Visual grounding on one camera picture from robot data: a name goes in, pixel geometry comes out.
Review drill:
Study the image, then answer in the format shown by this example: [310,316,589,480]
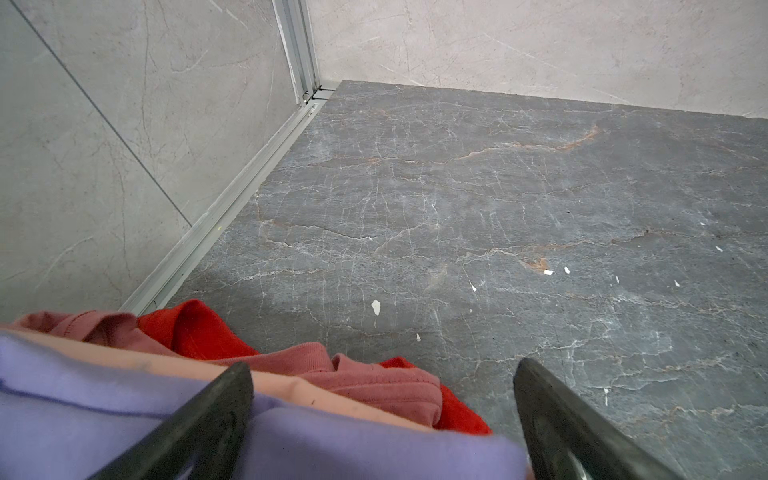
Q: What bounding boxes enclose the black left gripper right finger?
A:
[514,358,681,479]

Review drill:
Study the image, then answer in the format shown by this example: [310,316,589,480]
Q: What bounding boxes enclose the dusty rose folded t-shirt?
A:
[1,310,443,431]

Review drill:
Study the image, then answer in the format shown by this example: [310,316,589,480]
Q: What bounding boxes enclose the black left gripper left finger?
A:
[91,362,254,479]

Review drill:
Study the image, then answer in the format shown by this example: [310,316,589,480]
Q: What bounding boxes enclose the purple t-shirt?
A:
[1,334,529,479]

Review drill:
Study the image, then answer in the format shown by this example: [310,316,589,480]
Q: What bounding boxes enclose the pink folded t-shirt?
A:
[1,327,433,432]

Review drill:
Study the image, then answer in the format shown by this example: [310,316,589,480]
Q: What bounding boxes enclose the aluminium frame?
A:
[120,1,333,315]

